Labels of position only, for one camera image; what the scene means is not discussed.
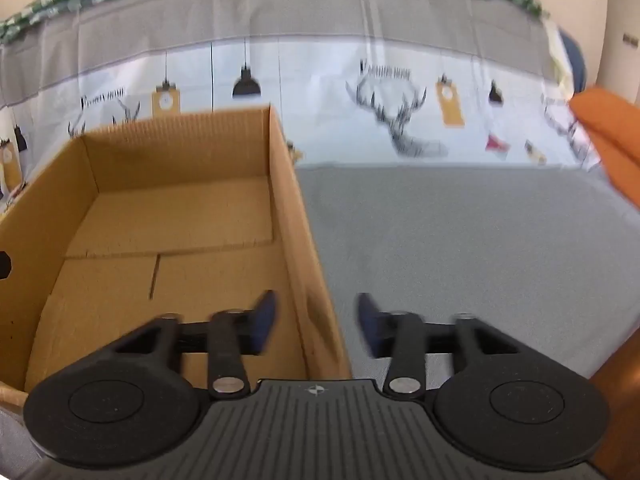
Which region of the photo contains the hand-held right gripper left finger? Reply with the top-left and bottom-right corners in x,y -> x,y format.
102,290 -> 278,401

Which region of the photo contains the brown cardboard box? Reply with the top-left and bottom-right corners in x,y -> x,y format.
0,104 -> 353,408

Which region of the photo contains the printed deer sofa cover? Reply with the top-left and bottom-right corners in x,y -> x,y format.
0,0 -> 636,480

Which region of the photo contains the orange cushion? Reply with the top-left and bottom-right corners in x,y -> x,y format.
582,127 -> 640,209
570,86 -> 640,158

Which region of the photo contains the green checked cloth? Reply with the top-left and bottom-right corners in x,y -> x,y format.
0,0 -> 546,45

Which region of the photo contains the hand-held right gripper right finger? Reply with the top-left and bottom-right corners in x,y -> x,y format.
356,292 -> 526,401

